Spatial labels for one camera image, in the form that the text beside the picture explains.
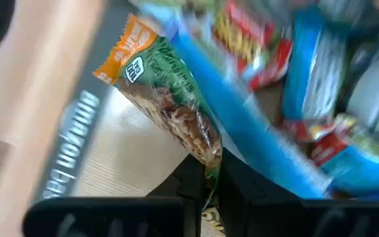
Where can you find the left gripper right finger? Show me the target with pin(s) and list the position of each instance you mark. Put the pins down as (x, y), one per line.
(308, 220)

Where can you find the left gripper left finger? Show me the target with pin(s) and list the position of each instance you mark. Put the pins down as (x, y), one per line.
(110, 217)

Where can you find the blue orange granola bar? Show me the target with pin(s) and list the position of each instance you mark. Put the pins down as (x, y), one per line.
(235, 115)
(360, 174)

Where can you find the red green granola bar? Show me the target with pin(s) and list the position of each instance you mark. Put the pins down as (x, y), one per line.
(327, 149)
(242, 36)

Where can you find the silver grey granola bar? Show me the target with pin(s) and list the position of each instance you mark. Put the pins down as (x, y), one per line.
(377, 95)

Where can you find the orange green granola bar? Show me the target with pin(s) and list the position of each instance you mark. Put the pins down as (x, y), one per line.
(163, 82)

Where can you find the blue white granola bar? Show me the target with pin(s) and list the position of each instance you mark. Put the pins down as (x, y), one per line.
(304, 75)

